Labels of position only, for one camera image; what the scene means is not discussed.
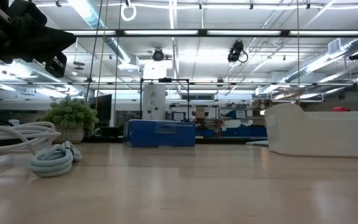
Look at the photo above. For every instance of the brown cardboard box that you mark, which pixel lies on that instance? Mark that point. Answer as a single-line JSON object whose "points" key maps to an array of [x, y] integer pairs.
{"points": [[201, 113]]}

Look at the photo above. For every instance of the black rig frame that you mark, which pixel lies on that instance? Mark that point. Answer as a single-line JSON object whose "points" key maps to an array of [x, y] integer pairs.
{"points": [[202, 32]]}

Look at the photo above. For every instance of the round black ceiling fixture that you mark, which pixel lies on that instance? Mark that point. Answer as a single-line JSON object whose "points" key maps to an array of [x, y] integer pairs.
{"points": [[158, 55]]}

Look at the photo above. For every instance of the red object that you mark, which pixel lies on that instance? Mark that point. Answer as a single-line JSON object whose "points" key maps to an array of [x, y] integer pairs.
{"points": [[340, 109]]}

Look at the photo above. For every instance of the black monitor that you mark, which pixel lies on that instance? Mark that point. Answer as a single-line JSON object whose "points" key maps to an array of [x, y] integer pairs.
{"points": [[102, 107]]}

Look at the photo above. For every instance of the white plastic bin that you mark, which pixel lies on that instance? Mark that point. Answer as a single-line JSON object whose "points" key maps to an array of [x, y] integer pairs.
{"points": [[315, 133]]}

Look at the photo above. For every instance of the blue cardboard box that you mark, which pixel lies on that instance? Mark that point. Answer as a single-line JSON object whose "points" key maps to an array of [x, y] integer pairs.
{"points": [[160, 133]]}

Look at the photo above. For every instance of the black metal stand frame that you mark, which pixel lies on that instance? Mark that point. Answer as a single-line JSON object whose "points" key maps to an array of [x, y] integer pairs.
{"points": [[141, 99]]}

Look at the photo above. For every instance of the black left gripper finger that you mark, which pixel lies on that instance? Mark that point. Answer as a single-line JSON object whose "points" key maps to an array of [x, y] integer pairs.
{"points": [[51, 42], [57, 66]]}

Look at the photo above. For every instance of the green potted plant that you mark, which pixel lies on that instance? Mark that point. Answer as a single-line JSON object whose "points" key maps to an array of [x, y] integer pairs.
{"points": [[71, 116]]}

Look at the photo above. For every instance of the black overhead camera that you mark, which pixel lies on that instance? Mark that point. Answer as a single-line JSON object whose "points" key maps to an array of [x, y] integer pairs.
{"points": [[236, 51]]}

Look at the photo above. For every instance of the white cylindrical tank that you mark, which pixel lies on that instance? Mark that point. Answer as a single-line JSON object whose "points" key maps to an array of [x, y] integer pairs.
{"points": [[154, 102]]}

